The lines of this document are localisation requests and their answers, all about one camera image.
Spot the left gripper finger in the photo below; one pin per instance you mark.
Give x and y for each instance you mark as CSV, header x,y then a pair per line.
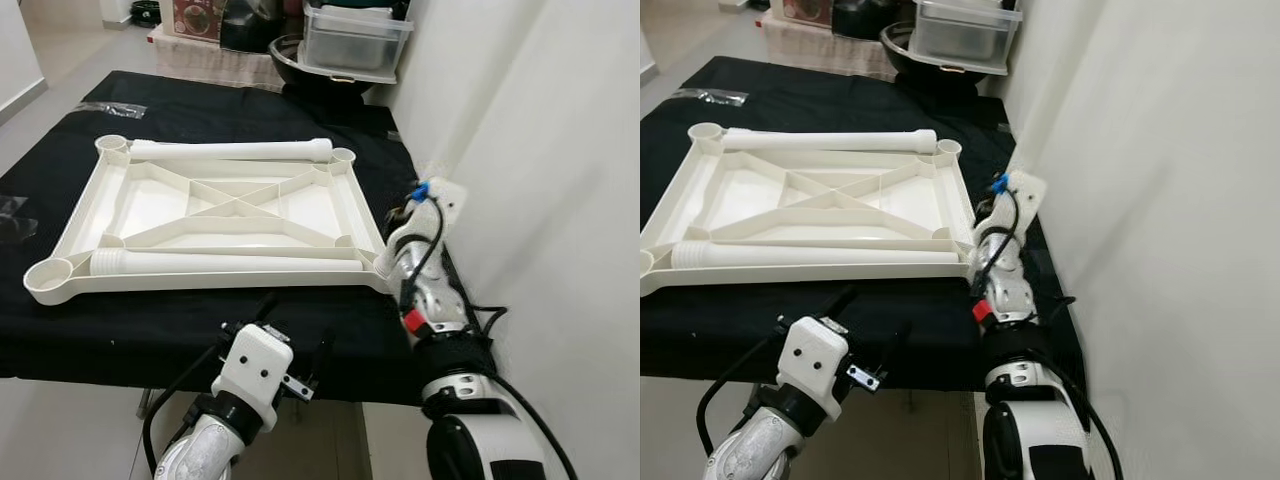
x,y
842,303
324,358
897,348
268,310

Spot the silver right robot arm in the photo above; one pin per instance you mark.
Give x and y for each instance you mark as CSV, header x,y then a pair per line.
x,y
432,290
1010,290

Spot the black table cloth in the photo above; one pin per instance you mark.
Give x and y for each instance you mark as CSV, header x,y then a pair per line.
x,y
150,340
720,340

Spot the white plastic table top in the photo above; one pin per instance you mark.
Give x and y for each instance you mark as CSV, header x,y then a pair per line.
x,y
750,195
150,205

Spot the black wok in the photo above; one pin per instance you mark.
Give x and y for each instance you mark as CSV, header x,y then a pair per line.
x,y
300,70
905,60

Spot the clear plastic storage box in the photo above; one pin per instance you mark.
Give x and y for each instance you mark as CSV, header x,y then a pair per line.
x,y
960,35
350,45

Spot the dark green box lid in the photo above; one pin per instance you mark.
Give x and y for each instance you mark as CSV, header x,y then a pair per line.
x,y
360,5

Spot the beige bench cover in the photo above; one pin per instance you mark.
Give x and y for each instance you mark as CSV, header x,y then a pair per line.
x,y
820,55
210,65

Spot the black bag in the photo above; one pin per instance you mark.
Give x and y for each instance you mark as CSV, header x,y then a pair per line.
x,y
860,18
250,25

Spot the long clear tape strip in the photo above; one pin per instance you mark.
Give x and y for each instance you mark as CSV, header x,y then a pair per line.
x,y
712,97
110,108

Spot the crossed clear tape strips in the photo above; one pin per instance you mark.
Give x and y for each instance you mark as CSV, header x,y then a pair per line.
x,y
15,225

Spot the red printed carton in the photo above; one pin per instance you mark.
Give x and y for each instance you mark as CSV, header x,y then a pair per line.
x,y
805,12
198,18

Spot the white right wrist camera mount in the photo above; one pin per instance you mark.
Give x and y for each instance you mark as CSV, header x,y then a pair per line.
x,y
1025,195
440,210

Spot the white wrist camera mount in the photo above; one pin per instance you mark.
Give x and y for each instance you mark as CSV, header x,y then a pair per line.
x,y
812,360
440,210
1025,195
255,365

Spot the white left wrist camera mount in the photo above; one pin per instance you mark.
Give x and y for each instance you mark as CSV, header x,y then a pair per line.
x,y
812,360
255,365

